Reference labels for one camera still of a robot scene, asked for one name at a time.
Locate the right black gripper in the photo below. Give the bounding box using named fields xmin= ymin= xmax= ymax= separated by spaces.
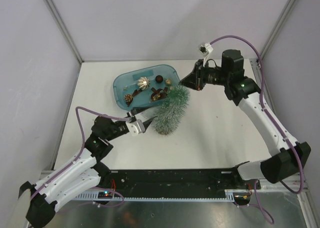
xmin=179 ymin=59 xmax=231 ymax=91

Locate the clear battery box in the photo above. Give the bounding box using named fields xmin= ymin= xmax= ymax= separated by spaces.
xmin=139 ymin=112 xmax=151 ymax=120

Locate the small frosted christmas tree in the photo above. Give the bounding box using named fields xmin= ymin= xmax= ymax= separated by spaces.
xmin=152 ymin=85 xmax=190 ymax=136

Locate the silver gold bauble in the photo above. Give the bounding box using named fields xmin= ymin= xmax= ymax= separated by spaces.
xmin=136 ymin=76 xmax=150 ymax=91

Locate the dark brown bauble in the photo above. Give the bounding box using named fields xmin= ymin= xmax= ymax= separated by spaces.
xmin=155 ymin=75 xmax=164 ymax=84

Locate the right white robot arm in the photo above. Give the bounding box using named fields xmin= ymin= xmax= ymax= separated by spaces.
xmin=180 ymin=49 xmax=311 ymax=189

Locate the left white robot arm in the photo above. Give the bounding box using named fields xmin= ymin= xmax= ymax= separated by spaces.
xmin=19 ymin=106 xmax=154 ymax=228

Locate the pine cone ornament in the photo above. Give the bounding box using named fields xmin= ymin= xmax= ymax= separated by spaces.
xmin=123 ymin=94 xmax=133 ymax=103

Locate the gold bell cluster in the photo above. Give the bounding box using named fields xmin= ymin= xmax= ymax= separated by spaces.
xmin=165 ymin=78 xmax=173 ymax=90

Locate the brown ribbon ornament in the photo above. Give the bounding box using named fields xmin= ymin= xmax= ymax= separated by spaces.
xmin=150 ymin=87 xmax=168 ymax=102

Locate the teal plastic container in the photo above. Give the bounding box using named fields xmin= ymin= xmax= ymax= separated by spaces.
xmin=113 ymin=64 xmax=180 ymax=111

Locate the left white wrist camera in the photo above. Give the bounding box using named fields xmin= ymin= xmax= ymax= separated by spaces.
xmin=126 ymin=119 xmax=146 ymax=137

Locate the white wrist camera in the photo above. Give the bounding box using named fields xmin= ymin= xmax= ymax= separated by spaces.
xmin=126 ymin=119 xmax=146 ymax=137
xmin=197 ymin=42 xmax=214 ymax=57

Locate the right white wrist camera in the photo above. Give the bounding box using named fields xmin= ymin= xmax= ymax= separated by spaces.
xmin=197 ymin=42 xmax=214 ymax=57

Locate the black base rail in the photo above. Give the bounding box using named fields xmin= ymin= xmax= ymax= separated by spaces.
xmin=98 ymin=167 xmax=261 ymax=198

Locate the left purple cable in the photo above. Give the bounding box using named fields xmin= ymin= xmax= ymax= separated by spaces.
xmin=29 ymin=106 xmax=133 ymax=214

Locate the grey slotted cable duct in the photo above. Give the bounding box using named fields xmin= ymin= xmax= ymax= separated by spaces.
xmin=72 ymin=190 xmax=251 ymax=203

